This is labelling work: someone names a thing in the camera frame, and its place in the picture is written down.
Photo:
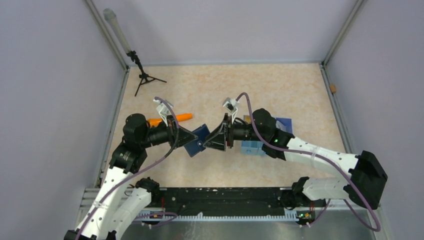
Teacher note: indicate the small tan block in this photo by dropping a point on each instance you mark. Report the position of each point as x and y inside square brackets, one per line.
[332, 88]

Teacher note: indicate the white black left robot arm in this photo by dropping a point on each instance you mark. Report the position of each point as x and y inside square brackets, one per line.
[107, 219]

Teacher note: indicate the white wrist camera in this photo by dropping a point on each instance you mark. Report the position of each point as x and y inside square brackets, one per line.
[164, 109]
[232, 106]

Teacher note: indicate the dark blue leather card holder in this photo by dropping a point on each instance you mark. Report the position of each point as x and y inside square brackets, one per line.
[196, 146]

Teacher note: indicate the orange flashlight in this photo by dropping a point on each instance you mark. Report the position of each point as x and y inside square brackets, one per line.
[154, 122]

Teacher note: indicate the grey tube on tripod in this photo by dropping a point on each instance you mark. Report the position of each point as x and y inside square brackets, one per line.
[111, 18]

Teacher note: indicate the black mini tripod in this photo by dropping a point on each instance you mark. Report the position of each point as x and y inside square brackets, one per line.
[143, 76]

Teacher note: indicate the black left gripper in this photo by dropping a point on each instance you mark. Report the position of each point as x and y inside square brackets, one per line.
[178, 136]

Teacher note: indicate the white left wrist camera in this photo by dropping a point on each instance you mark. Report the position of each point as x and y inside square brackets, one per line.
[164, 109]

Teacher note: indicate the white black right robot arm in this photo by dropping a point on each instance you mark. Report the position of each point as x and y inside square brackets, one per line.
[357, 177]

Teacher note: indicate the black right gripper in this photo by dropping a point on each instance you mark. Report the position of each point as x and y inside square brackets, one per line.
[217, 139]

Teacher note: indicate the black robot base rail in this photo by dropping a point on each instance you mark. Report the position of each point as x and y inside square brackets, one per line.
[231, 201]

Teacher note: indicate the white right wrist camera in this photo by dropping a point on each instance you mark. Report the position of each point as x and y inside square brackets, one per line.
[232, 106]

